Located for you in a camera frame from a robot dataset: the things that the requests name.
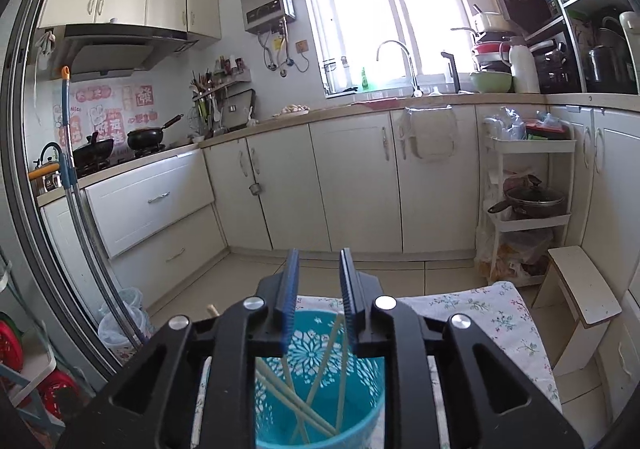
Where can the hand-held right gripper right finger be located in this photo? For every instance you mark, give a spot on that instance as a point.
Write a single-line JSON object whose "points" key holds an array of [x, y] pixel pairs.
{"points": [[349, 304]]}

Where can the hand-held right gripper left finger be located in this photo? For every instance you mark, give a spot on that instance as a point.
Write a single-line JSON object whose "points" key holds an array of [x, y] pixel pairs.
{"points": [[287, 304]]}

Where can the bundle of wooden chopsticks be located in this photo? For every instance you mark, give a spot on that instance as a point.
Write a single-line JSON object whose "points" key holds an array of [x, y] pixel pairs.
{"points": [[295, 404]]}

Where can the blue perforated plastic basket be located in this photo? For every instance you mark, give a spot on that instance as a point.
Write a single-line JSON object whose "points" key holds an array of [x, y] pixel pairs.
{"points": [[365, 409]]}

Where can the small metal cup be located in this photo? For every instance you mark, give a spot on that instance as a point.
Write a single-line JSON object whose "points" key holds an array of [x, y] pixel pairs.
{"points": [[256, 190]]}

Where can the white base cabinets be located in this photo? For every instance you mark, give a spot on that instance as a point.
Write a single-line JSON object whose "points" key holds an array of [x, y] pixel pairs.
{"points": [[350, 179]]}

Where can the floral tablecloth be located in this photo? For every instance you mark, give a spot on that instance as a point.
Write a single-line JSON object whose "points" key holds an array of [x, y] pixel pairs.
{"points": [[490, 319]]}

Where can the plastic bag of food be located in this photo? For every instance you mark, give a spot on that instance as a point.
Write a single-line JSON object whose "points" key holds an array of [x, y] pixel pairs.
{"points": [[520, 254]]}

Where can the white hanging bag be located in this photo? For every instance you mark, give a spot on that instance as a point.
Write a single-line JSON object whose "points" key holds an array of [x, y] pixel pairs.
{"points": [[430, 134]]}

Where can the plate of food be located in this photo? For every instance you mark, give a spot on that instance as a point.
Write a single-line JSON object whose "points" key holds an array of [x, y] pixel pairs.
{"points": [[292, 110]]}

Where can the dark lidded pan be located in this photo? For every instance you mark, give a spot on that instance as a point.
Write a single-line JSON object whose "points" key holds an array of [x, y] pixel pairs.
{"points": [[535, 204]]}

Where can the black frying pan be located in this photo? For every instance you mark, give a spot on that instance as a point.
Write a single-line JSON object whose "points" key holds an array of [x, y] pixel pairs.
{"points": [[145, 138]]}

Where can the green bottle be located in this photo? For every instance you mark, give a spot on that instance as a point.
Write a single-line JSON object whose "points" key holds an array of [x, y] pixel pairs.
{"points": [[365, 79]]}

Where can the small wooden stool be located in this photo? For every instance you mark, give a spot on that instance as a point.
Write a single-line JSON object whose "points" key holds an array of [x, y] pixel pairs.
{"points": [[580, 289]]}

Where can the chrome gooseneck faucet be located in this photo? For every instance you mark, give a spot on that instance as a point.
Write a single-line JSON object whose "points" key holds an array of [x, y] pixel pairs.
{"points": [[413, 79]]}

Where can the clear plastic bags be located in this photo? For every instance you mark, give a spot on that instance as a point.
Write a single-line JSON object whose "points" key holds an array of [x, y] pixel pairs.
{"points": [[502, 124]]}

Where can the white storage trolley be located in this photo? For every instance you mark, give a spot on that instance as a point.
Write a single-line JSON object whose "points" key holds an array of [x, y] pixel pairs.
{"points": [[530, 145]]}

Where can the red patterned slipper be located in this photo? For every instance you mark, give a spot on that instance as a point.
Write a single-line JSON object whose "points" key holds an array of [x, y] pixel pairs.
{"points": [[10, 344], [60, 394]]}

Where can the black wok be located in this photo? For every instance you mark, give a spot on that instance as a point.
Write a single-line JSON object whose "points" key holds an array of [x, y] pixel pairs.
{"points": [[92, 151]]}

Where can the black faucet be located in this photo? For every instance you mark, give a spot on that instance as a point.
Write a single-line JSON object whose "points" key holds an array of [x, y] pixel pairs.
{"points": [[452, 74]]}

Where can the blue and beige shoe rack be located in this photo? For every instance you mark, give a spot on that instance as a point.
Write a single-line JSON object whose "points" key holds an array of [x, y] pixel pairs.
{"points": [[35, 359]]}

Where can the green bowl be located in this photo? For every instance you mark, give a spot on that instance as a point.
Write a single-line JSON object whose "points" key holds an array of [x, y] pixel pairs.
{"points": [[491, 81]]}

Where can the red and green boxes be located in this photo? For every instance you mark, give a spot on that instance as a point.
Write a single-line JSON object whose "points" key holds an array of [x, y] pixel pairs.
{"points": [[547, 129]]}

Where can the white thermos jug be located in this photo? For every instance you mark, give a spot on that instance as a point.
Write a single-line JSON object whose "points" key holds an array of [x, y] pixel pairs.
{"points": [[524, 71]]}

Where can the stack of dishes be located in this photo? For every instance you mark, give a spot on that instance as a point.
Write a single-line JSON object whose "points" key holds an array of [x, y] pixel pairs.
{"points": [[492, 49]]}

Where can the kitchen window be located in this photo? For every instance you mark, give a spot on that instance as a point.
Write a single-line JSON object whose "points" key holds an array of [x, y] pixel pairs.
{"points": [[360, 4]]}

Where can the beige countertop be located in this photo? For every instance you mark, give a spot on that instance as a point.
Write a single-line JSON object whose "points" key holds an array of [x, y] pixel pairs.
{"points": [[575, 99]]}

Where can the range hood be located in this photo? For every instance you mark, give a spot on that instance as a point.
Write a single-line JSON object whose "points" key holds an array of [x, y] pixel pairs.
{"points": [[115, 51]]}

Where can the black countertop oven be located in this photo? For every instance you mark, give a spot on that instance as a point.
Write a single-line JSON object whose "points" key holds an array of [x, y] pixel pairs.
{"points": [[557, 66]]}

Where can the black microwave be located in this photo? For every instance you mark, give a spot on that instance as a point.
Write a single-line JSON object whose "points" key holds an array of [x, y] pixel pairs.
{"points": [[530, 9]]}

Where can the black pot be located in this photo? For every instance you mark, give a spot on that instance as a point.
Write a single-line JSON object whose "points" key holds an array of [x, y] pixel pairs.
{"points": [[605, 64]]}

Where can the white electric kettle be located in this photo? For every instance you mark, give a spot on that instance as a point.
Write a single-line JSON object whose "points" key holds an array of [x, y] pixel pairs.
{"points": [[631, 49]]}

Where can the wall utensil rack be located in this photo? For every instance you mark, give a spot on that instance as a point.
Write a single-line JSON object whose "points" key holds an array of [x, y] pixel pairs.
{"points": [[235, 79]]}

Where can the wall socket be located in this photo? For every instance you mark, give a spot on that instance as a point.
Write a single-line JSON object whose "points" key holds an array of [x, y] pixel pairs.
{"points": [[303, 46]]}

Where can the red wall stickers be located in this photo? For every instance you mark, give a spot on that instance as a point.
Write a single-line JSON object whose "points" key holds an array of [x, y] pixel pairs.
{"points": [[100, 114]]}

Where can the grey sliding door frame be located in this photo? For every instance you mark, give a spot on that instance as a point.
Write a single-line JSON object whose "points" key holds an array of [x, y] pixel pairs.
{"points": [[17, 189]]}

